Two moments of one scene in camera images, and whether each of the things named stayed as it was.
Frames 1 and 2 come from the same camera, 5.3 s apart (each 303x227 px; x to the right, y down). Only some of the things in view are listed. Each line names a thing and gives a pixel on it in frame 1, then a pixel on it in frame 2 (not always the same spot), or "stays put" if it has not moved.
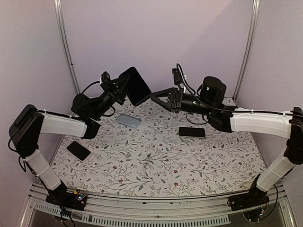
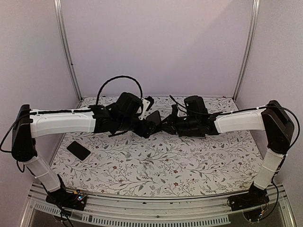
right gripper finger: (167, 106) to (171, 130)
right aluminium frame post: (251, 38) stays put
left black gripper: (115, 91) to (147, 130)
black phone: (138, 90) to (155, 117)
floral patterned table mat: (147, 151) stays put
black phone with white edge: (78, 151) stays put
